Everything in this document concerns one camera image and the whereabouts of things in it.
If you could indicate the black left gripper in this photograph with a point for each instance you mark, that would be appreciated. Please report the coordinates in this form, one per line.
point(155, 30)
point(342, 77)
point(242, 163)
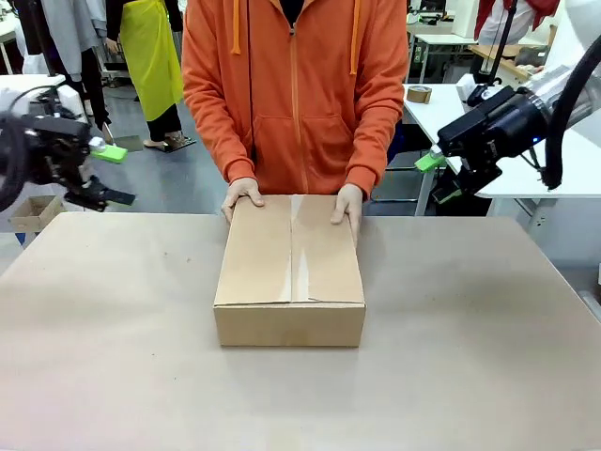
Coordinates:
point(58, 150)

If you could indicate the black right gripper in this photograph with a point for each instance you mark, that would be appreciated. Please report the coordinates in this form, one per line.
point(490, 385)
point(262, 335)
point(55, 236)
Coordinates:
point(497, 124)

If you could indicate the brown cardboard box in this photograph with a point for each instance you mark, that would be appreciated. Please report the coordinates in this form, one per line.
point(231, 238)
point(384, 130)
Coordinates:
point(288, 277)

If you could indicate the person's left forearm orange sleeve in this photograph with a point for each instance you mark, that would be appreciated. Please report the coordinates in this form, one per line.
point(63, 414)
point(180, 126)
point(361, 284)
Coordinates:
point(375, 145)

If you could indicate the person's right forearm orange sleeve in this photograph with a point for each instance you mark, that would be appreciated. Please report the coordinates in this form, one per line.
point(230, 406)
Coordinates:
point(220, 141)

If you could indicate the small open cardboard box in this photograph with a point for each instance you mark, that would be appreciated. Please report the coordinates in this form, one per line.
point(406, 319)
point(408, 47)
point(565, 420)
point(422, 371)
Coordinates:
point(35, 213)

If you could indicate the small white box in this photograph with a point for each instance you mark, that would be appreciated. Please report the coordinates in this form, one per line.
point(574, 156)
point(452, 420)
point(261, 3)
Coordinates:
point(465, 87)

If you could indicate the person's left hand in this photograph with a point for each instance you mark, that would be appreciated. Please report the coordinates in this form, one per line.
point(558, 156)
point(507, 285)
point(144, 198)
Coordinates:
point(349, 204)

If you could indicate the person's right hand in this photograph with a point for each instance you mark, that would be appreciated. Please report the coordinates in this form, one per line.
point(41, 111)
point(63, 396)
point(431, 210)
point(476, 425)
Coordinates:
point(244, 190)

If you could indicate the brown packing tape roll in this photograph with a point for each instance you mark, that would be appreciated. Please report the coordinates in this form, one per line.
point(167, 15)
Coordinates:
point(419, 94)

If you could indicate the person in yellow apron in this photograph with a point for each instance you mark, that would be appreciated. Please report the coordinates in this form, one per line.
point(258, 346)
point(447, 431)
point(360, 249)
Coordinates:
point(150, 61)

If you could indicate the white side table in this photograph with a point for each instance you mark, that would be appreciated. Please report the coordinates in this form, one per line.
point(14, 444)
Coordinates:
point(19, 82)

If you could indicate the wooden background table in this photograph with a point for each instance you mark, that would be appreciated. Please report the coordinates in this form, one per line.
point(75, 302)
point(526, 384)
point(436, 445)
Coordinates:
point(521, 58)

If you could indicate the black stand pole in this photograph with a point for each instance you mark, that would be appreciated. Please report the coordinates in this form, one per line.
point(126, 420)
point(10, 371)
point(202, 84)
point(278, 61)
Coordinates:
point(501, 42)

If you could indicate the hanging gray garment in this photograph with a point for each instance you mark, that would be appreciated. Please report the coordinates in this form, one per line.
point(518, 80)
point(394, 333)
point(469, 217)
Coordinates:
point(70, 33)

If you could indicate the person in white red top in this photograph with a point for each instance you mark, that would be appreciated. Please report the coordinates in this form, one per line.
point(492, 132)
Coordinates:
point(507, 19)

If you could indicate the person in orange hoodie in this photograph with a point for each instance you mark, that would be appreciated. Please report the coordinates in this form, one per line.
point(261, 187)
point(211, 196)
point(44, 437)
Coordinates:
point(293, 94)

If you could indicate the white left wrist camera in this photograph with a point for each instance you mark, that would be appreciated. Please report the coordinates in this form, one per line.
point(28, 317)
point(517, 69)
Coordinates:
point(71, 101)

